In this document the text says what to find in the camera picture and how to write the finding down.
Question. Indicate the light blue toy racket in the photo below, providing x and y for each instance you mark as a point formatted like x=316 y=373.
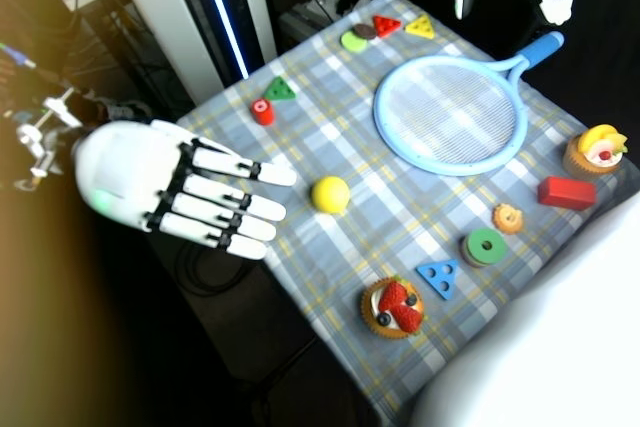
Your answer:
x=537 y=49

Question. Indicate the yellow foam ball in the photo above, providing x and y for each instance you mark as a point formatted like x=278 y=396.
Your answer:
x=330 y=194

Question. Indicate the yellow triangle block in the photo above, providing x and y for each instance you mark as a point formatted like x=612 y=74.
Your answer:
x=421 y=27

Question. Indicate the toy cupcake with orange slices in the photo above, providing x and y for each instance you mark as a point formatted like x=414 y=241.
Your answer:
x=592 y=154

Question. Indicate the red triangle block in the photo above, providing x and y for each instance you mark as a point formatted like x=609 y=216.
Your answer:
x=386 y=25

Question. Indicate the brown toy cookie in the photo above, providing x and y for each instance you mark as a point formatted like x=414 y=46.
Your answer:
x=365 y=31

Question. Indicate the red rectangular block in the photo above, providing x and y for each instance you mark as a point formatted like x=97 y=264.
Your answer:
x=566 y=193

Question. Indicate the green toy cookie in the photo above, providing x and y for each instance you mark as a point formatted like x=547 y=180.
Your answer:
x=351 y=43

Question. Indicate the tan toy biscuit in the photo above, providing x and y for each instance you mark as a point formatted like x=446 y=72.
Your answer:
x=507 y=218

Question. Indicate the grey power strip with plugs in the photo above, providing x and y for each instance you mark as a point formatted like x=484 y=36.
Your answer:
x=305 y=22

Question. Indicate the blue plaid tablecloth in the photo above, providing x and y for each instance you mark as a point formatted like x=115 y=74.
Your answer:
x=350 y=147

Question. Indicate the green triangle block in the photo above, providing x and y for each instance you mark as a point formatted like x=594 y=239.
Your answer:
x=279 y=91

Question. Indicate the blue triangle block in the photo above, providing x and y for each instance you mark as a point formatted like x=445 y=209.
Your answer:
x=439 y=277

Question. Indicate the red cylinder block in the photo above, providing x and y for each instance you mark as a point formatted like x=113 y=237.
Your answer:
x=262 y=113

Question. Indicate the white robot body shell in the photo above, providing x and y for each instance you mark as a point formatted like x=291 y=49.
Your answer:
x=560 y=337

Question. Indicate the toy cupcake with strawberries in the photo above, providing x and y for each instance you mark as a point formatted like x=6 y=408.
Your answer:
x=392 y=309

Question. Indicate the white pillar with blue light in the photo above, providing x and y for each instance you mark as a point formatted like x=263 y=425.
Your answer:
x=165 y=12

